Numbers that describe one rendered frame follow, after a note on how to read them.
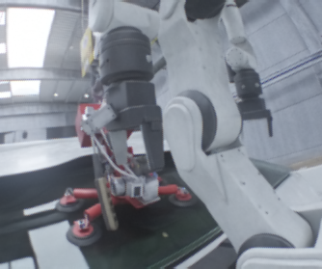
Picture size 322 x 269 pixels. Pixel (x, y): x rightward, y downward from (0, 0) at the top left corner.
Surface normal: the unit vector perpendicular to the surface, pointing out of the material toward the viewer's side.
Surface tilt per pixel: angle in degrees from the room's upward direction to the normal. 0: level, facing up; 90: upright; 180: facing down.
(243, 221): 90
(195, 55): 90
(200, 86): 90
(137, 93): 102
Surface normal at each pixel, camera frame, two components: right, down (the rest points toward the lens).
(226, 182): -0.78, 0.09
